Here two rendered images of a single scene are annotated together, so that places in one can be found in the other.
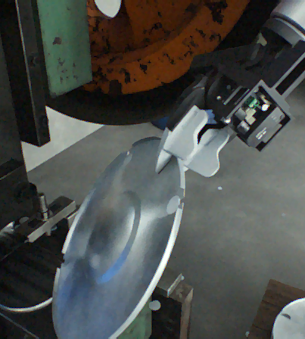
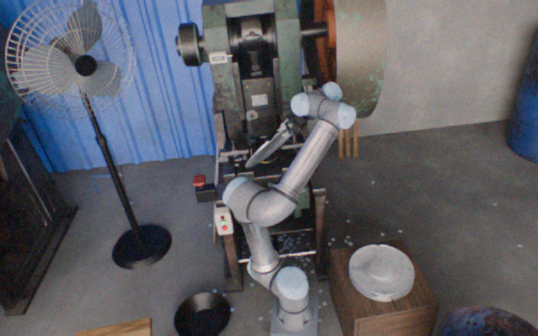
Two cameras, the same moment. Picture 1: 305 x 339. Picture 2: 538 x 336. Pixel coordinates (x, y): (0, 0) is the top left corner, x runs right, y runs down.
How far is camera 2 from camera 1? 1.44 m
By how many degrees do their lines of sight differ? 46
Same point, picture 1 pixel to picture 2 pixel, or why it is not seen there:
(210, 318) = not seen: hidden behind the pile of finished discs
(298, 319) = (381, 252)
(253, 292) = (430, 263)
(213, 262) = (428, 236)
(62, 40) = (289, 86)
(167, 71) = not seen: hidden behind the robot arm
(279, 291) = (397, 244)
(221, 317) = not seen: hidden behind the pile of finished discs
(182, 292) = (319, 195)
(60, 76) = (286, 96)
